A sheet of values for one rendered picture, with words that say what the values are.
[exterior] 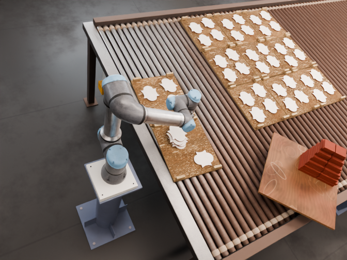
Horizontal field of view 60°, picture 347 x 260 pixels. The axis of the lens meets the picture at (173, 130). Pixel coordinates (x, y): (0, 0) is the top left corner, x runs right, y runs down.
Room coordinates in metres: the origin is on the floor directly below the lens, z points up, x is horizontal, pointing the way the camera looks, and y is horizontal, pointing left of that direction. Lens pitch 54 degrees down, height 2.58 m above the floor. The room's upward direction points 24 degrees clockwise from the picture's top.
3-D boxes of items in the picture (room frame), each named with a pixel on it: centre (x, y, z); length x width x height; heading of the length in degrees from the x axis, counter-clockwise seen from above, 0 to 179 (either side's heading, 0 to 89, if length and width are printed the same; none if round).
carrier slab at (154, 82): (1.42, 0.16, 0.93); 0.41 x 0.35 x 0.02; 43
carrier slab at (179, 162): (1.11, -0.12, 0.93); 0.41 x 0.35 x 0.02; 42
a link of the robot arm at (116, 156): (0.76, 0.22, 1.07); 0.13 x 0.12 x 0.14; 42
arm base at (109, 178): (0.75, 0.22, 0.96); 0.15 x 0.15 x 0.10
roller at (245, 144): (1.63, -0.22, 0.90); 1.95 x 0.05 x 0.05; 47
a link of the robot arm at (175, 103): (1.08, 0.03, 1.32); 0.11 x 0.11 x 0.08; 42
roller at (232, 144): (1.56, -0.16, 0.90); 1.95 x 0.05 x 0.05; 47
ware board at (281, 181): (1.19, -0.89, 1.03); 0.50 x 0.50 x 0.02; 87
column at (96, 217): (0.74, 0.22, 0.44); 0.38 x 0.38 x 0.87; 47
